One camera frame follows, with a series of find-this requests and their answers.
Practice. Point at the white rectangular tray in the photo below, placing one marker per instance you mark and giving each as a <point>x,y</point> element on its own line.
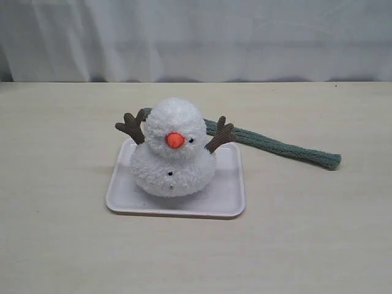
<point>223,198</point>

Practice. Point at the white plush snowman toy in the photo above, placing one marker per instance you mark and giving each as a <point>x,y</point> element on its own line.
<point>163,179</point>

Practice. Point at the green knitted scarf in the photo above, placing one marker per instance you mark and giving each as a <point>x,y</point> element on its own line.
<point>275,145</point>

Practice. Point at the white backdrop curtain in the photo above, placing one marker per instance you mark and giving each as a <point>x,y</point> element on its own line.
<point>205,41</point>

